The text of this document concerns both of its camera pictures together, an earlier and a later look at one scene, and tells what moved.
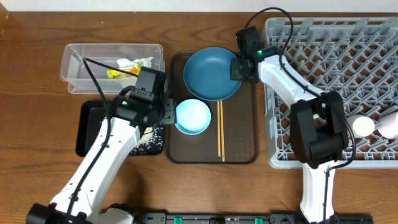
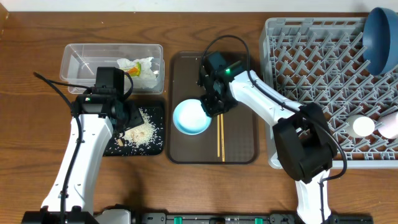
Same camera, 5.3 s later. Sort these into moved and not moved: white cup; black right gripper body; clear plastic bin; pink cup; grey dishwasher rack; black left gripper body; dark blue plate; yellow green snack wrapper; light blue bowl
Moved: dark blue plate; black left gripper body; black right gripper body
Not moved: pink cup; light blue bowl; yellow green snack wrapper; clear plastic bin; white cup; grey dishwasher rack
